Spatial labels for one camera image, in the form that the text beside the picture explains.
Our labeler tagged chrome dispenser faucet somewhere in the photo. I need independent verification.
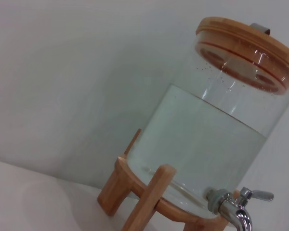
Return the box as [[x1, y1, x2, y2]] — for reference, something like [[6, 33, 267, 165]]
[[205, 186, 275, 231]]

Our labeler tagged clear glass water dispenser jar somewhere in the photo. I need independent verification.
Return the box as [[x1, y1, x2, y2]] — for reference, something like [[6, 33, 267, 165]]
[[123, 31, 289, 220]]

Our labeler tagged wooden dispenser stand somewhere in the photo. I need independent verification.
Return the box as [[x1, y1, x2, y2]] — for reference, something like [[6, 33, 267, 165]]
[[96, 128, 241, 231]]

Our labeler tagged wooden dispenser jar lid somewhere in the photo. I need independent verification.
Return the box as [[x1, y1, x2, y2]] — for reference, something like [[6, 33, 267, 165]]
[[195, 16, 289, 96]]

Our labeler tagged metal lid handle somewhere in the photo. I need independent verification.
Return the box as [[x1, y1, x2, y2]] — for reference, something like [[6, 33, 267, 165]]
[[250, 22, 273, 37]]

